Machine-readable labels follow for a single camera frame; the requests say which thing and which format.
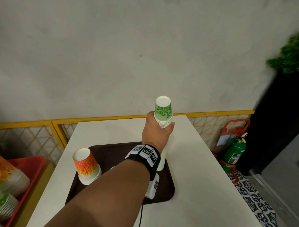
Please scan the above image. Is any person's left hand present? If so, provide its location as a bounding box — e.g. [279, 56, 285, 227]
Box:
[142, 111, 176, 153]

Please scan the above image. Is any black tall planter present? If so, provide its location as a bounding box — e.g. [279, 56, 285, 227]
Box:
[236, 68, 299, 176]

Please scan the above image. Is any stack of orange patterned cups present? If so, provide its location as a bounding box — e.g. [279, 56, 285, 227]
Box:
[72, 147, 102, 186]

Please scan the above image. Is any yellow mesh fence panel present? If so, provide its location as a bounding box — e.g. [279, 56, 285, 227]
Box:
[52, 110, 255, 152]
[0, 120, 66, 165]

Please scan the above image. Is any orange extinguisher stand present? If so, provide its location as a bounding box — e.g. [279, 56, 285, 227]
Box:
[212, 118, 251, 185]

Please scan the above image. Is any lying stack of green cups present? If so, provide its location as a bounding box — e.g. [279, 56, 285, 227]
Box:
[0, 191, 19, 222]

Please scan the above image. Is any black and white patterned rug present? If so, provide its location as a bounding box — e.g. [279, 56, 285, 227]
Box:
[228, 170, 278, 227]

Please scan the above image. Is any green fire extinguisher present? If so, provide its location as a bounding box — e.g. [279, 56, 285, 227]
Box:
[220, 134, 248, 173]

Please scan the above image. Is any green leafy plant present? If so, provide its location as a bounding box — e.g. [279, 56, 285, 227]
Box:
[266, 31, 299, 74]

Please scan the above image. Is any person's left forearm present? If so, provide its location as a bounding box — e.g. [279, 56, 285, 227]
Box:
[44, 159, 150, 227]

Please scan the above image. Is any red plastic crate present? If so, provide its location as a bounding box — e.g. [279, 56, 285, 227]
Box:
[0, 156, 47, 227]

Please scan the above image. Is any black wristband with marker blocks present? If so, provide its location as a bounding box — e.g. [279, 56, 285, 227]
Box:
[125, 144, 161, 200]

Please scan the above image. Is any white paper tag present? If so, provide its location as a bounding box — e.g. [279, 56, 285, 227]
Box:
[217, 134, 230, 147]

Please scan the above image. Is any stack of green patterned cups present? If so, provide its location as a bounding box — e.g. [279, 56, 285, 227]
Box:
[154, 96, 175, 171]

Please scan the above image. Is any dark brown tray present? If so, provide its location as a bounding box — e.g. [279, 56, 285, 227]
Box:
[65, 142, 176, 205]

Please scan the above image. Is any lying stack of orange cups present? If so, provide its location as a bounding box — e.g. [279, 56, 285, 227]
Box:
[0, 156, 31, 197]

